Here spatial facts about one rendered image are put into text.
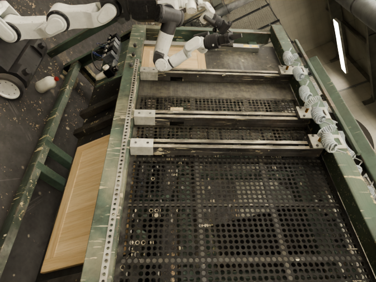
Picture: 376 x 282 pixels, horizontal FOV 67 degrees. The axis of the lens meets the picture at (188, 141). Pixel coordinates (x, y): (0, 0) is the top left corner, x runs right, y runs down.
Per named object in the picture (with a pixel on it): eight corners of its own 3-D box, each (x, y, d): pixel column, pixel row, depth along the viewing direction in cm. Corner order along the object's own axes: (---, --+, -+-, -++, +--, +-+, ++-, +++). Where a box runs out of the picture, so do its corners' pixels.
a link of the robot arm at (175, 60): (187, 60, 174) (162, 76, 181) (189, 56, 182) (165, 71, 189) (178, 45, 170) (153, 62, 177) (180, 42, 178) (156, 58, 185)
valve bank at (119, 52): (95, 37, 229) (119, 23, 221) (106, 51, 239) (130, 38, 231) (81, 73, 196) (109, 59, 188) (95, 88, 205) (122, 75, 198)
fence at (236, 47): (144, 45, 235) (144, 40, 233) (257, 48, 242) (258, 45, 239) (144, 48, 232) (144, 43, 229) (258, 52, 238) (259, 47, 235)
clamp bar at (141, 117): (135, 115, 179) (132, 84, 161) (318, 119, 186) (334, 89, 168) (134, 127, 172) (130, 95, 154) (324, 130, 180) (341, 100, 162)
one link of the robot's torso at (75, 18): (40, 14, 176) (111, -2, 170) (48, 3, 188) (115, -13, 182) (53, 37, 187) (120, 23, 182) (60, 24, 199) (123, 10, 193)
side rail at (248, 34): (146, 36, 257) (146, 24, 248) (266, 41, 264) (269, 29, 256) (146, 40, 253) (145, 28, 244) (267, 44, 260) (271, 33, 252)
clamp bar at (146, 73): (141, 73, 209) (139, 43, 191) (298, 78, 216) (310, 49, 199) (140, 81, 202) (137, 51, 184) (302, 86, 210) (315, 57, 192)
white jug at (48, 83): (36, 79, 234) (54, 70, 227) (45, 88, 240) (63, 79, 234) (32, 87, 227) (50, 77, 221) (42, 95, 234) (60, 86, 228)
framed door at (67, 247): (79, 149, 216) (77, 147, 215) (140, 124, 199) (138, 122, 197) (43, 273, 156) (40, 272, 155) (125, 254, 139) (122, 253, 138)
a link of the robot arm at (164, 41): (147, 66, 177) (157, 31, 165) (152, 61, 188) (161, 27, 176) (164, 73, 178) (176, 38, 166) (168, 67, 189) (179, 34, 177)
